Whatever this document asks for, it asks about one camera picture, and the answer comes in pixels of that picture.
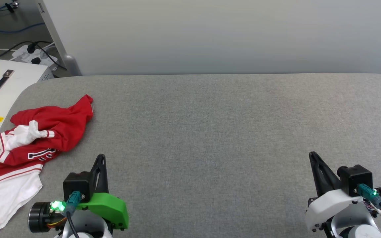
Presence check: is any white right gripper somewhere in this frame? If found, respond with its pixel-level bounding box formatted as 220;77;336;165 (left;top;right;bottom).
304;152;364;232

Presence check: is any red and white basketball jersey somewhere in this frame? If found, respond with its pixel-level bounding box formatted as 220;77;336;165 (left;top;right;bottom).
0;95;94;234

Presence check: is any white metal equipment box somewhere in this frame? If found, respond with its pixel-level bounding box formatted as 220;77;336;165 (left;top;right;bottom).
0;59;55;148

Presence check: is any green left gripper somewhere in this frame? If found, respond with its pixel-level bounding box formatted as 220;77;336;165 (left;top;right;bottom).
76;154;129;230

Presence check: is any teal camera connector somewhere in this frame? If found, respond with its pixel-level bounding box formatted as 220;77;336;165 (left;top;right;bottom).
65;191;83;217
357;183;381;207

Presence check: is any teal left camera connector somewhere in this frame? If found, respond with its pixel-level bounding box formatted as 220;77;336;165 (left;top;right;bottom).
65;191;83;217

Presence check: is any black left gripper motor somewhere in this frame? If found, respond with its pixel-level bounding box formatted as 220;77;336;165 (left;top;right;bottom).
28;202;53;232

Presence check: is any black power cable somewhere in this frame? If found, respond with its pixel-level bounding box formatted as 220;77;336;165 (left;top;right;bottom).
0;40;67;71

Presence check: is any blue cable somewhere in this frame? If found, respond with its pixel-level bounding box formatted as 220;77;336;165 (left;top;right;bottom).
0;5;46;34

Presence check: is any white power strip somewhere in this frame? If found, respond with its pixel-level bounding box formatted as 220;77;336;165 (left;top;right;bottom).
11;44;59;72

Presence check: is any white partition panel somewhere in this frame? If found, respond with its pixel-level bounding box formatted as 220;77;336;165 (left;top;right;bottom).
38;0;381;77

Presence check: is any black left camera cable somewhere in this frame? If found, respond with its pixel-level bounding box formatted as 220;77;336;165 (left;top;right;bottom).
65;212;80;238

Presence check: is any teal right camera connector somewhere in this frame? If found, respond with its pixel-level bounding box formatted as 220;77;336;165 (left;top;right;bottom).
357;183;381;207

